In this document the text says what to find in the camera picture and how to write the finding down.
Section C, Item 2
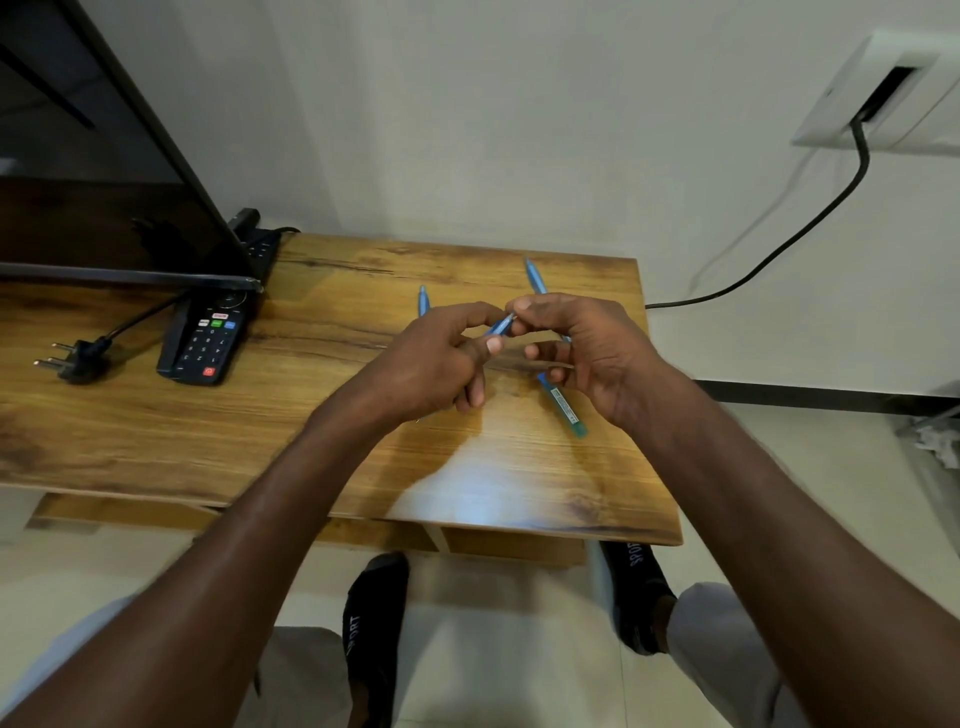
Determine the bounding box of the person's right hand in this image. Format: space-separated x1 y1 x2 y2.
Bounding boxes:
506 292 699 433

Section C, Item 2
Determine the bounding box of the black power plug with cable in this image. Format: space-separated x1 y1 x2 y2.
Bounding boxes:
32 293 185 387

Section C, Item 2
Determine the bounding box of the black power strip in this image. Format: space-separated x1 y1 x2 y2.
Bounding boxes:
228 207 283 285

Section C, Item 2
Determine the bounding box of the black television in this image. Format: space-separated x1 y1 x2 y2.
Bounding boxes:
0 0 265 294

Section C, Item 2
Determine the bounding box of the person's right grey trouser leg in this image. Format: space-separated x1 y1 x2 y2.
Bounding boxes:
665 582 815 728

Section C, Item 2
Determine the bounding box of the person's right black sock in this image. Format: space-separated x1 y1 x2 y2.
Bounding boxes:
599 541 679 658

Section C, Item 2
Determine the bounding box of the person's grey trouser leg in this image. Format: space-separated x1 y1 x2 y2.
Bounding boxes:
665 582 815 728
0 596 354 728

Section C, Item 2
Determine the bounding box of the person's right forearm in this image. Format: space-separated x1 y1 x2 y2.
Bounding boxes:
637 374 960 728

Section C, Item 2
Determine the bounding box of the person's left black sock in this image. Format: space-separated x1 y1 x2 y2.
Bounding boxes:
341 552 412 728

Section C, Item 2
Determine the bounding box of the crumpled white tissue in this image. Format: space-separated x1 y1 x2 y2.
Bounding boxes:
914 425 960 470

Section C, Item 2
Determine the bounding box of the person's black sock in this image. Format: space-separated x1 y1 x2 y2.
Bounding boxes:
341 552 412 728
599 541 679 658

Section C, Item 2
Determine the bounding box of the white wall socket panel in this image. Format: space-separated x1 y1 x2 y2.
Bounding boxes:
791 29 960 157

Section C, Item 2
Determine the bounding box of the black wall cable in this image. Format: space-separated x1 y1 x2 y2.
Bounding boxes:
644 67 918 311

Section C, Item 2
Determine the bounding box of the person's left grey trouser leg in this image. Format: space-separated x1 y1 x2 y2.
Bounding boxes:
0 596 354 728

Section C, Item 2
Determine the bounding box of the black remote control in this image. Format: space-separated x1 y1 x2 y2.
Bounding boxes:
155 290 253 388

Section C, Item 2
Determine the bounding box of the person's left forearm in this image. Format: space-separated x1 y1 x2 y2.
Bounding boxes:
0 389 391 728

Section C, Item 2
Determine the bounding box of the person's left hand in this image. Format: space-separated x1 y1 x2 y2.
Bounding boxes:
314 301 519 436

